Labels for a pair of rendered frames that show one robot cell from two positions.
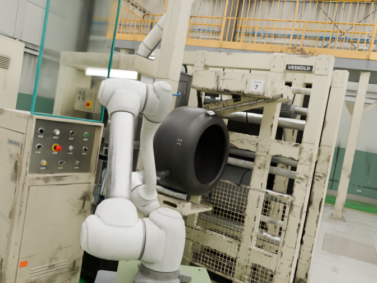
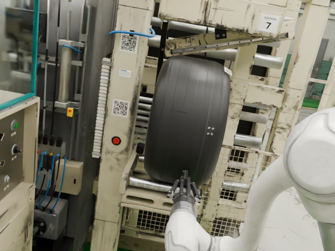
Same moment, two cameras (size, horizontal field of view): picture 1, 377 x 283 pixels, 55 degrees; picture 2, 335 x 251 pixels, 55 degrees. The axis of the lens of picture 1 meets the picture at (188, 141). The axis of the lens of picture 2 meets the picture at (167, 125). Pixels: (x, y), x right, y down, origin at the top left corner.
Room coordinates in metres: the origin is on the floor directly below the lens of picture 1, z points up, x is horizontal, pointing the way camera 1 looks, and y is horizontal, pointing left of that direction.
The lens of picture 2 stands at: (1.34, 0.84, 1.61)
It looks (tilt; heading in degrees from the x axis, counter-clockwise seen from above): 17 degrees down; 327
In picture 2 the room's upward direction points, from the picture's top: 10 degrees clockwise
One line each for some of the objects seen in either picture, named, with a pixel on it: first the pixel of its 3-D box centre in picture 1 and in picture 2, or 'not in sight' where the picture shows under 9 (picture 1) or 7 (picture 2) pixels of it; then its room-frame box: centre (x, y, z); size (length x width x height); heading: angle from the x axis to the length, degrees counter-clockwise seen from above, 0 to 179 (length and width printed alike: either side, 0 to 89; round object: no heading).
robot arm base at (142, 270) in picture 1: (164, 272); not in sight; (1.42, 0.01, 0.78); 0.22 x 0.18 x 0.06; 92
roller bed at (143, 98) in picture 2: not in sight; (138, 117); (2.99, -0.03, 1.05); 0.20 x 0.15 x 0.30; 56
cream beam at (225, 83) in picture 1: (234, 85); (219, 14); (2.72, -0.27, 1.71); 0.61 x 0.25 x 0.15; 56
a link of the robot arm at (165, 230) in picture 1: (162, 236); not in sight; (1.41, 0.04, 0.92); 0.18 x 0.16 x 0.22; 112
